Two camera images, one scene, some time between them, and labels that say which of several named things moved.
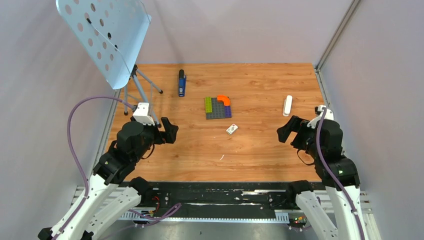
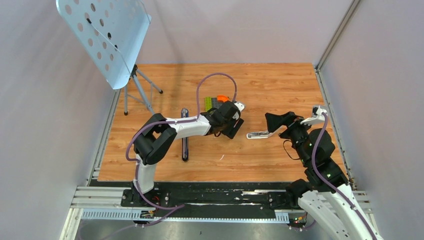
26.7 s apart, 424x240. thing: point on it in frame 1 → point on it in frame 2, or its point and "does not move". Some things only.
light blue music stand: [110, 31] does not move
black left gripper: [169, 135] → [231, 132]
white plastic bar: [287, 106] → [264, 134]
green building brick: [208, 104] does not move
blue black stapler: [182, 78] → [185, 113]
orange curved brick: [225, 99] does not move
